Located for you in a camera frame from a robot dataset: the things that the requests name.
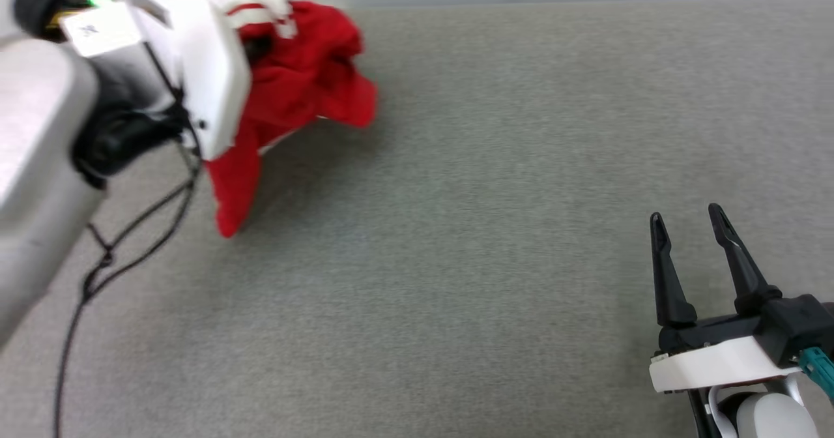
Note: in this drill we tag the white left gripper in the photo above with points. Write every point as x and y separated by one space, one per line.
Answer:
208 66

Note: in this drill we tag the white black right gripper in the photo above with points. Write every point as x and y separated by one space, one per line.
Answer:
710 363

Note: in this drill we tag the red white basketball jersey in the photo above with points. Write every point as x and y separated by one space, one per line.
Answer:
300 79

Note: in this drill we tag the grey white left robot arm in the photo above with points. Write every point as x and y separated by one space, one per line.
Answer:
36 164

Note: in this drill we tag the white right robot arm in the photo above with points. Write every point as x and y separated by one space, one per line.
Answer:
762 415

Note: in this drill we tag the white paper label tag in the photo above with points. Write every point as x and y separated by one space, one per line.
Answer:
101 29

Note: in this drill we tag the grey fabric sofa cushion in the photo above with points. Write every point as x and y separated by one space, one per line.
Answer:
495 229

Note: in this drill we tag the black cylinder with green light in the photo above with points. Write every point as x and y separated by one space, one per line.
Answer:
42 1

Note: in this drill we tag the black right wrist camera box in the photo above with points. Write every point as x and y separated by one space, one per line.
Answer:
798 327

